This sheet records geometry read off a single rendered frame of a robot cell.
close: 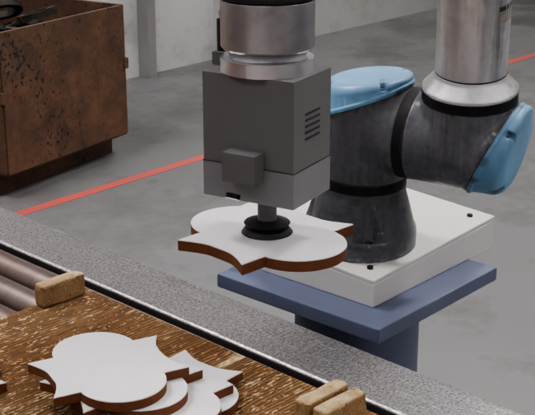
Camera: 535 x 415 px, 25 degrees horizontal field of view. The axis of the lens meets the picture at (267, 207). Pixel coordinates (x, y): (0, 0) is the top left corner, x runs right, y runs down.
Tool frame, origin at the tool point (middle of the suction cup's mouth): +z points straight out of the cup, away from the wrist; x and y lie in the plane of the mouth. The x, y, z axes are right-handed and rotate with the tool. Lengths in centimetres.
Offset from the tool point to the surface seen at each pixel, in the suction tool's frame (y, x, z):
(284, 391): -3.0, 8.4, 18.4
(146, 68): -329, 439, 107
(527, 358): -40, 213, 112
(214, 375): -9.5, 6.2, 17.4
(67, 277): -34.9, 15.5, 15.7
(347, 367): -1.7, 19.7, 20.5
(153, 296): -29.8, 24.7, 20.5
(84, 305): -32.2, 14.9, 18.4
